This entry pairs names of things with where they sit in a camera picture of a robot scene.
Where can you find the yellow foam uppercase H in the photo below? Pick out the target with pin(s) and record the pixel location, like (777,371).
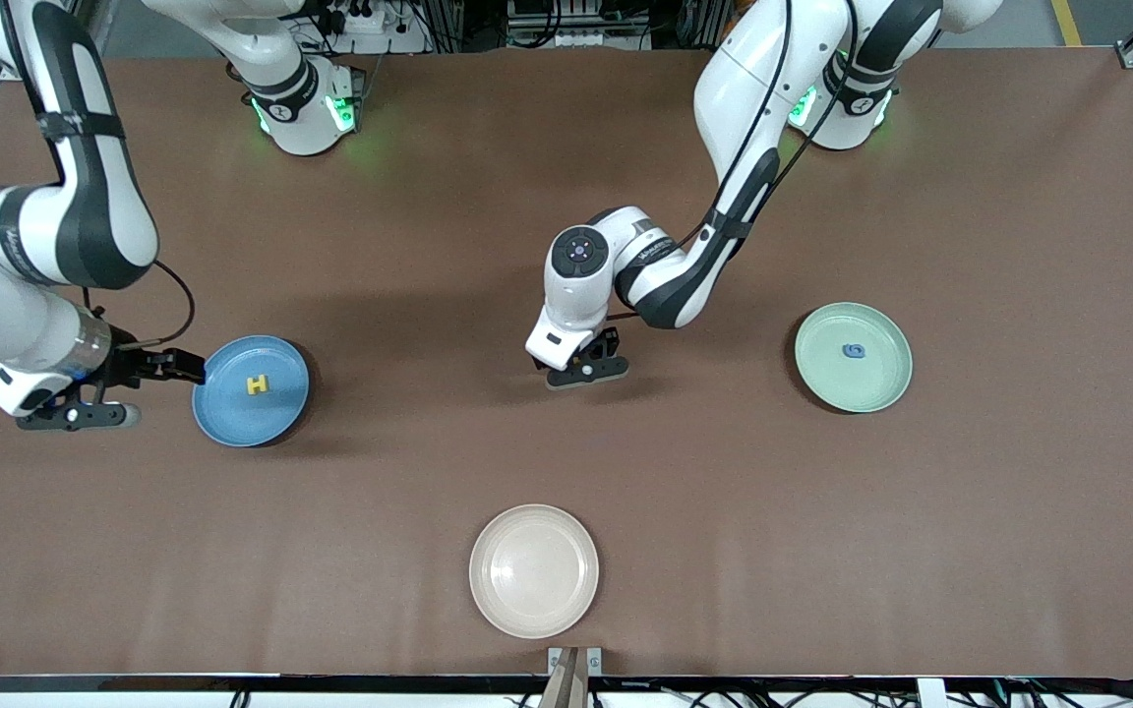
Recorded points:
(258,384)

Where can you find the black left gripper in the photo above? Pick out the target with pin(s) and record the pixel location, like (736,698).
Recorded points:
(609,342)

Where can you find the beige plate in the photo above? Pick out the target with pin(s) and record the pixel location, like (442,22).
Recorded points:
(534,570)

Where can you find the metal table edge bracket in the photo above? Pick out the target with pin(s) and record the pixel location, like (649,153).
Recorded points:
(555,657)

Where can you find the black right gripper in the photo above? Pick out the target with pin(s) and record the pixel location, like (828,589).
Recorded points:
(132,368)

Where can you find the green plate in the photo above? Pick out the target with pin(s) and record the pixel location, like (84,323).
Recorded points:
(852,388)

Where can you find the white power strip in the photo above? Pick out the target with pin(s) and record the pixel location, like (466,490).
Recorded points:
(360,18)
(596,39)

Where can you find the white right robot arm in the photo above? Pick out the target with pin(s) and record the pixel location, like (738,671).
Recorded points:
(85,197)

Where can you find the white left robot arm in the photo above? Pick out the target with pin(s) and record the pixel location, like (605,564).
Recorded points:
(665,285)

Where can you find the white paper tag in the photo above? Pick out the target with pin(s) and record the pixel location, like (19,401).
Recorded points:
(930,693)

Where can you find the blue plate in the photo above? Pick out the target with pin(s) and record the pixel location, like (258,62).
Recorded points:
(232,423)

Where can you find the blue foam lowercase g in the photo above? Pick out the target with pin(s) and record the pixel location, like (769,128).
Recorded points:
(847,350)

